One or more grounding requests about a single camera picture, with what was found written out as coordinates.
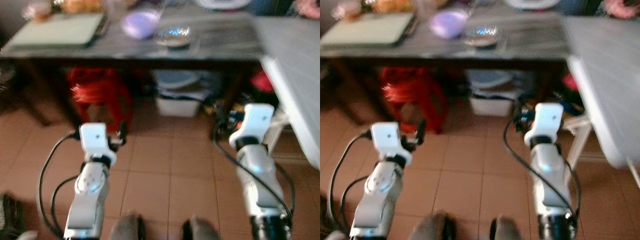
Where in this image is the red plastic stool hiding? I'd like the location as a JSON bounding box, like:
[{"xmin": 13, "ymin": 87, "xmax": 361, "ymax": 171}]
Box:
[
  {"xmin": 378, "ymin": 66, "xmax": 450, "ymax": 135},
  {"xmin": 66, "ymin": 67, "xmax": 135, "ymax": 134}
]

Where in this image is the white storage box with lid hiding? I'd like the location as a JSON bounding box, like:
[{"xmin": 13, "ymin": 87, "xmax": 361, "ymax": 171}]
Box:
[
  {"xmin": 152, "ymin": 69, "xmax": 221, "ymax": 119},
  {"xmin": 466, "ymin": 69, "xmax": 526, "ymax": 118}
]

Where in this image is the white table leg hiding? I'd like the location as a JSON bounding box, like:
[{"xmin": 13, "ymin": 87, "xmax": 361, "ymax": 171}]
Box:
[
  {"xmin": 564, "ymin": 113, "xmax": 594, "ymax": 172},
  {"xmin": 627, "ymin": 159, "xmax": 640, "ymax": 190},
  {"xmin": 262, "ymin": 112, "xmax": 292, "ymax": 154}
]

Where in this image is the red object under table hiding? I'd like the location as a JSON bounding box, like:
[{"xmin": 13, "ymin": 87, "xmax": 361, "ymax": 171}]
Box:
[
  {"xmin": 561, "ymin": 73, "xmax": 580, "ymax": 93},
  {"xmin": 249, "ymin": 70, "xmax": 275, "ymax": 94}
]

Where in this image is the dark wooden table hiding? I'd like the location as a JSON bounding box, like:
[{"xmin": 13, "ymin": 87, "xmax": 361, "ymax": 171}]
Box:
[
  {"xmin": 320, "ymin": 11, "xmax": 576, "ymax": 72},
  {"xmin": 0, "ymin": 11, "xmax": 267, "ymax": 72}
]

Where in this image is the white plastic table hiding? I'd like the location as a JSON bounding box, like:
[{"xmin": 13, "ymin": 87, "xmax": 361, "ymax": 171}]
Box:
[
  {"xmin": 561, "ymin": 15, "xmax": 640, "ymax": 170},
  {"xmin": 252, "ymin": 16, "xmax": 321, "ymax": 171}
]

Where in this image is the grey robot left leg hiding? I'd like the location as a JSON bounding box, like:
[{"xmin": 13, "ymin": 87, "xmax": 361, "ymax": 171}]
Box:
[
  {"xmin": 410, "ymin": 213, "xmax": 457, "ymax": 240},
  {"xmin": 109, "ymin": 213, "xmax": 147, "ymax": 240}
]

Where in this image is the grey robot leg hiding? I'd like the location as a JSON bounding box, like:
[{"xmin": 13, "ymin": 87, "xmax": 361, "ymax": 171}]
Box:
[
  {"xmin": 410, "ymin": 213, "xmax": 457, "ymax": 240},
  {"xmin": 180, "ymin": 216, "xmax": 221, "ymax": 240},
  {"xmin": 109, "ymin": 213, "xmax": 147, "ymax": 240},
  {"xmin": 489, "ymin": 215, "xmax": 526, "ymax": 240}
]

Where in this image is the glass dish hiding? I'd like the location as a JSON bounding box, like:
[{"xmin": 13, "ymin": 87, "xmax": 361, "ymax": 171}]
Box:
[
  {"xmin": 154, "ymin": 27, "xmax": 194, "ymax": 49},
  {"xmin": 462, "ymin": 26, "xmax": 501, "ymax": 49}
]

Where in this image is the purple bowl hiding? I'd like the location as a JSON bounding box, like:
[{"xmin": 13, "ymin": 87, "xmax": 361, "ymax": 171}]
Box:
[
  {"xmin": 120, "ymin": 10, "xmax": 162, "ymax": 40},
  {"xmin": 428, "ymin": 10, "xmax": 470, "ymax": 40}
]

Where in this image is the pale green tray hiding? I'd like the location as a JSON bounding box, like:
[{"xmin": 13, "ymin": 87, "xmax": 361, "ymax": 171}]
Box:
[
  {"xmin": 320, "ymin": 12, "xmax": 417, "ymax": 49},
  {"xmin": 8, "ymin": 13, "xmax": 106, "ymax": 50}
]

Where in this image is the grey robot right leg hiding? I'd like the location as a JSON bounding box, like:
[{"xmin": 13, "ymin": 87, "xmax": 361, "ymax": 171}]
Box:
[
  {"xmin": 180, "ymin": 216, "xmax": 221, "ymax": 240},
  {"xmin": 489, "ymin": 215, "xmax": 526, "ymax": 240}
]

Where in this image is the white plate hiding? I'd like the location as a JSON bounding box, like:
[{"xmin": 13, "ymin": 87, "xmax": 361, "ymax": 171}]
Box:
[
  {"xmin": 193, "ymin": 0, "xmax": 254, "ymax": 11},
  {"xmin": 503, "ymin": 0, "xmax": 562, "ymax": 11}
]

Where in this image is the orange food pile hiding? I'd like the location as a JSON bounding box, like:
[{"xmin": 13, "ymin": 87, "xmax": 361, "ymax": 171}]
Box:
[
  {"xmin": 59, "ymin": 0, "xmax": 106, "ymax": 15},
  {"xmin": 371, "ymin": 0, "xmax": 417, "ymax": 14}
]

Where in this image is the black shoe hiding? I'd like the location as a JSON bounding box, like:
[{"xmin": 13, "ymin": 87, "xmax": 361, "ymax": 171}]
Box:
[{"xmin": 0, "ymin": 192, "xmax": 27, "ymax": 240}]

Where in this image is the pink object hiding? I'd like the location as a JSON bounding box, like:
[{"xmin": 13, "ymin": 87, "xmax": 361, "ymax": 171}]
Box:
[
  {"xmin": 294, "ymin": 0, "xmax": 321, "ymax": 20},
  {"xmin": 603, "ymin": 0, "xmax": 640, "ymax": 20}
]

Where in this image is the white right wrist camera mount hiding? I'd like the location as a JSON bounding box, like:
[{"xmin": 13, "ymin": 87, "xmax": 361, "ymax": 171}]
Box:
[
  {"xmin": 523, "ymin": 102, "xmax": 565, "ymax": 148},
  {"xmin": 228, "ymin": 103, "xmax": 275, "ymax": 150}
]

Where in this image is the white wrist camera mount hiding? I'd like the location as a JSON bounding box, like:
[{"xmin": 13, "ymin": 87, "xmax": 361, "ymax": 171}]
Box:
[
  {"xmin": 370, "ymin": 122, "xmax": 414, "ymax": 167},
  {"xmin": 228, "ymin": 103, "xmax": 275, "ymax": 150},
  {"xmin": 78, "ymin": 122, "xmax": 119, "ymax": 167},
  {"xmin": 523, "ymin": 102, "xmax": 565, "ymax": 148}
]

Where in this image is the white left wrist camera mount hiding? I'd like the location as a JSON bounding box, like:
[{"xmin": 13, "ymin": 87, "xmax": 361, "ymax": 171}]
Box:
[
  {"xmin": 78, "ymin": 122, "xmax": 119, "ymax": 167},
  {"xmin": 370, "ymin": 122, "xmax": 414, "ymax": 167}
]

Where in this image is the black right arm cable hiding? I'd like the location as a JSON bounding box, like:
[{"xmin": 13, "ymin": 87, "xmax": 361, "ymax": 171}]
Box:
[
  {"xmin": 502, "ymin": 112, "xmax": 583, "ymax": 219},
  {"xmin": 212, "ymin": 118, "xmax": 297, "ymax": 219}
]

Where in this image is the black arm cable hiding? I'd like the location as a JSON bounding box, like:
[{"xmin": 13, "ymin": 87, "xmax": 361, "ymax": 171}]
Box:
[
  {"xmin": 38, "ymin": 131, "xmax": 84, "ymax": 239},
  {"xmin": 327, "ymin": 130, "xmax": 374, "ymax": 236},
  {"xmin": 502, "ymin": 112, "xmax": 583, "ymax": 219},
  {"xmin": 212, "ymin": 118, "xmax": 297, "ymax": 219}
]

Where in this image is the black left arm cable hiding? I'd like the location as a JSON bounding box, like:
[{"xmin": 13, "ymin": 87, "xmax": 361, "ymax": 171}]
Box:
[
  {"xmin": 38, "ymin": 131, "xmax": 84, "ymax": 239},
  {"xmin": 327, "ymin": 130, "xmax": 374, "ymax": 236}
]

